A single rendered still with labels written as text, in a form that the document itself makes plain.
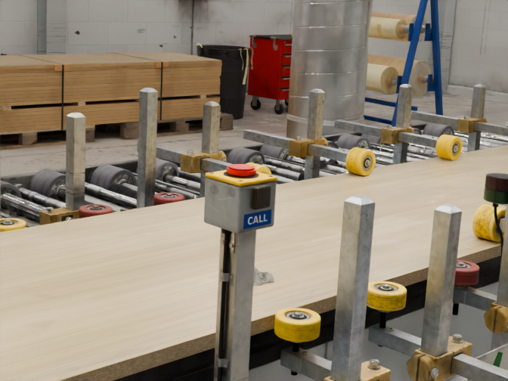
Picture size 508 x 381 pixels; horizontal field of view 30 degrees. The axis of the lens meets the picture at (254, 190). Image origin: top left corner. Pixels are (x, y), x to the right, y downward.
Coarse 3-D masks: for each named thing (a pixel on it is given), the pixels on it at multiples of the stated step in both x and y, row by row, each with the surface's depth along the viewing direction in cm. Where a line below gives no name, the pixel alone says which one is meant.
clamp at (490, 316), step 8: (496, 304) 187; (488, 312) 186; (496, 312) 185; (504, 312) 184; (488, 320) 186; (496, 320) 185; (504, 320) 184; (488, 328) 187; (496, 328) 185; (504, 328) 184
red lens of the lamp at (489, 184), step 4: (488, 176) 185; (488, 180) 184; (492, 180) 184; (496, 180) 183; (500, 180) 183; (504, 180) 183; (488, 184) 185; (492, 184) 184; (496, 184) 183; (500, 184) 183; (504, 184) 183; (492, 188) 184; (496, 188) 183; (500, 188) 183; (504, 188) 183
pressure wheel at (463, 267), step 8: (464, 264) 201; (472, 264) 201; (456, 272) 196; (464, 272) 196; (472, 272) 196; (456, 280) 197; (464, 280) 196; (472, 280) 197; (456, 304) 201; (456, 312) 202
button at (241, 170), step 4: (232, 164) 128; (236, 164) 128; (240, 164) 129; (244, 164) 129; (228, 168) 127; (232, 168) 126; (236, 168) 126; (240, 168) 126; (244, 168) 126; (248, 168) 126; (252, 168) 127; (228, 172) 126; (232, 172) 126; (236, 172) 125; (240, 172) 125; (244, 172) 125; (248, 172) 126; (252, 172) 126; (240, 176) 126; (244, 176) 126; (248, 176) 126
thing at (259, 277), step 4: (256, 268) 186; (256, 272) 183; (260, 272) 186; (264, 272) 186; (268, 272) 185; (256, 276) 182; (260, 276) 185; (264, 276) 185; (268, 276) 184; (272, 276) 184; (256, 280) 182; (260, 280) 183; (264, 280) 184; (268, 280) 183; (272, 280) 184; (256, 284) 181; (260, 284) 182
